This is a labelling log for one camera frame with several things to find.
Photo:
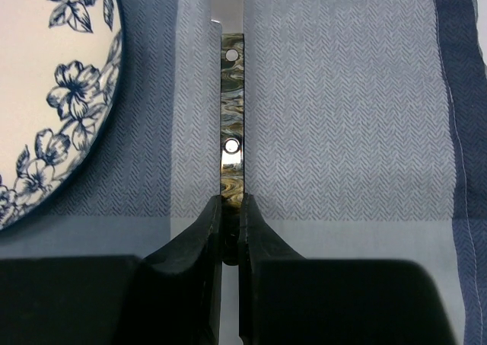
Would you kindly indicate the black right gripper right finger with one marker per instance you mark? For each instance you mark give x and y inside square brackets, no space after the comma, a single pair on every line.
[260,251]

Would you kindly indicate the blue floral plate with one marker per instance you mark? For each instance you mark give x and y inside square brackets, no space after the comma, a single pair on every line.
[61,63]

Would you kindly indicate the blue patchwork cloth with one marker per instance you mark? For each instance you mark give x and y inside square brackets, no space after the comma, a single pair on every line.
[365,137]

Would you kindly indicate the black-handled steak knife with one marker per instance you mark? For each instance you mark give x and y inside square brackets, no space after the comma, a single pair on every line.
[229,15]

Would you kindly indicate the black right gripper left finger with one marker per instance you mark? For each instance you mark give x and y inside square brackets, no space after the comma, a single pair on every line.
[175,294]

